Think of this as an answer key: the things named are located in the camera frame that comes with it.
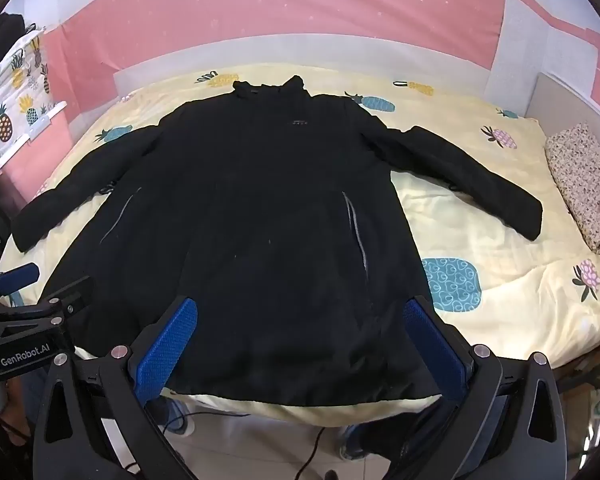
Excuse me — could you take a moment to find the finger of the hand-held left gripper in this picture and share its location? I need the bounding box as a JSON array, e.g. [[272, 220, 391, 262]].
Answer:
[[0, 262, 41, 307], [29, 275, 94, 327]]

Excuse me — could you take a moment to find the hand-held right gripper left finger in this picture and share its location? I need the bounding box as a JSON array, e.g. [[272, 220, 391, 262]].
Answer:
[[32, 296, 201, 480]]

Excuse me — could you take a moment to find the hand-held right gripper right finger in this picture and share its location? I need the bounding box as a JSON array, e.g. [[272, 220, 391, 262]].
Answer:
[[402, 294, 569, 480]]

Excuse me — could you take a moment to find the black jacket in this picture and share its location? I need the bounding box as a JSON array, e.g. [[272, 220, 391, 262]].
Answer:
[[12, 74, 544, 409]]

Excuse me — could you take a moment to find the blue shoe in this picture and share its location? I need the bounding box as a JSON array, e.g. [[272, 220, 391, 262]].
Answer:
[[160, 399, 197, 437], [339, 424, 377, 462]]

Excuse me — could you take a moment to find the yellow pineapple print blanket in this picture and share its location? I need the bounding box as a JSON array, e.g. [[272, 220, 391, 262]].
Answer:
[[0, 62, 600, 429]]

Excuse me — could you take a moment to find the white pineapple print curtain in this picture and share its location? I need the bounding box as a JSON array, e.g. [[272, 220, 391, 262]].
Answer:
[[0, 25, 69, 177]]

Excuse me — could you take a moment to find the floral pillow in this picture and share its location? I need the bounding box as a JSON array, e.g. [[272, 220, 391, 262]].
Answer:
[[544, 122, 600, 262]]

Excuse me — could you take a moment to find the dark hanging clothing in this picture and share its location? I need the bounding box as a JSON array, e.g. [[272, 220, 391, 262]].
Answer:
[[0, 10, 27, 87]]

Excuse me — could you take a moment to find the grey headboard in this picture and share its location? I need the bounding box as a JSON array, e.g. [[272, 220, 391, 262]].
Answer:
[[524, 72, 600, 162]]

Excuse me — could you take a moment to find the black cable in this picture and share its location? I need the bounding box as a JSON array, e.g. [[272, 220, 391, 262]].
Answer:
[[160, 400, 327, 472]]

